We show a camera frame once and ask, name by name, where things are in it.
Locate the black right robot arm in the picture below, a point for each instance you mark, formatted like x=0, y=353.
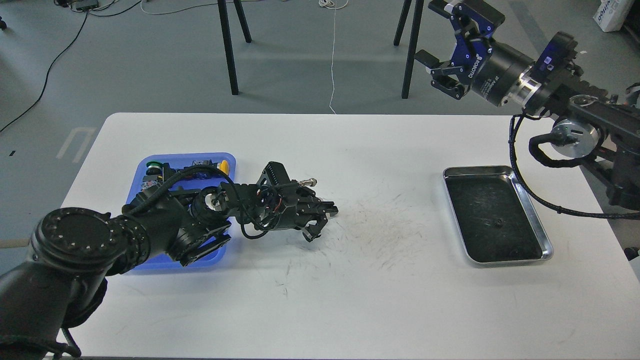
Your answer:
x=590, y=128

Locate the green push button part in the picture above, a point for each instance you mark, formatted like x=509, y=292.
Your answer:
x=153, y=175

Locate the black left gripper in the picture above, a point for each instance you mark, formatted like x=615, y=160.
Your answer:
x=293, y=207

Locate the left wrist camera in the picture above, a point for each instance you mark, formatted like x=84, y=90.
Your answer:
x=275, y=178

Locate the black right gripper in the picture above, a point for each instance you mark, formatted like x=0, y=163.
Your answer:
x=497, y=72

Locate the black table leg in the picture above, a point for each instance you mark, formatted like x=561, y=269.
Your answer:
x=227, y=41
x=413, y=40

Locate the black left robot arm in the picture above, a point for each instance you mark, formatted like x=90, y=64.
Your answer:
x=73, y=250

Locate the black table leg right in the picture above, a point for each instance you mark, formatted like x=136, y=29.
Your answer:
x=413, y=40

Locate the black table leg left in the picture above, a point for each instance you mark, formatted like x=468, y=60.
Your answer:
x=227, y=41

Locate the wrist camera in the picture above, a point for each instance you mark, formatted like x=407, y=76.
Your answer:
x=275, y=178
x=556, y=62

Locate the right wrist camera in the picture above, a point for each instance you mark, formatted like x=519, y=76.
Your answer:
x=556, y=62

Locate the silver metal tray black mat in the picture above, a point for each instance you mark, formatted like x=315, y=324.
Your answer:
x=478, y=195

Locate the yellow push button part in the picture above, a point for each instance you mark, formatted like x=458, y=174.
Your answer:
x=221, y=166

